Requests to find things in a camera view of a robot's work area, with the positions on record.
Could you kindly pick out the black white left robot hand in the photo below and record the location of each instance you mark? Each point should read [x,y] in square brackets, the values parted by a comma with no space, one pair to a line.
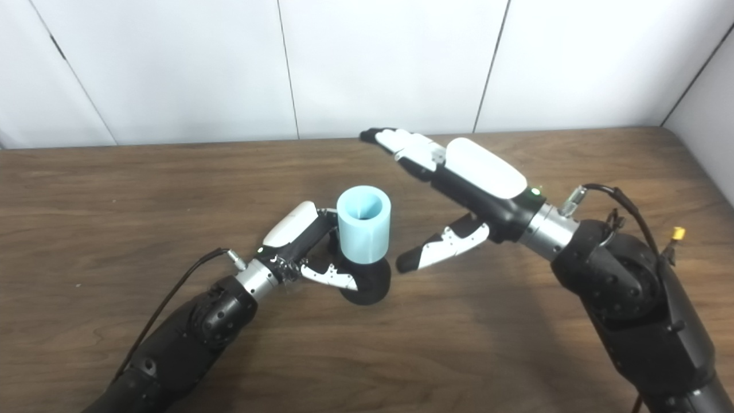
[292,229]

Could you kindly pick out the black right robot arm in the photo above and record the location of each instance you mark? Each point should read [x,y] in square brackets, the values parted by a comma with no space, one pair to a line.
[631,281]

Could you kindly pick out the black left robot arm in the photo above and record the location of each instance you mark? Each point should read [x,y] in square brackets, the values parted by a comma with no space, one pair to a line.
[189,338]

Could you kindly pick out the black flared nozzle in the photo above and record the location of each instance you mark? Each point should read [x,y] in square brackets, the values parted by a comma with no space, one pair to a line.
[373,281]

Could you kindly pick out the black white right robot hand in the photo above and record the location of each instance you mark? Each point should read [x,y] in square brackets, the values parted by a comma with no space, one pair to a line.
[481,172]

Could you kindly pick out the black wall panel hinge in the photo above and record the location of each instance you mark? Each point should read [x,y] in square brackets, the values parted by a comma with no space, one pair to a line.
[57,47]

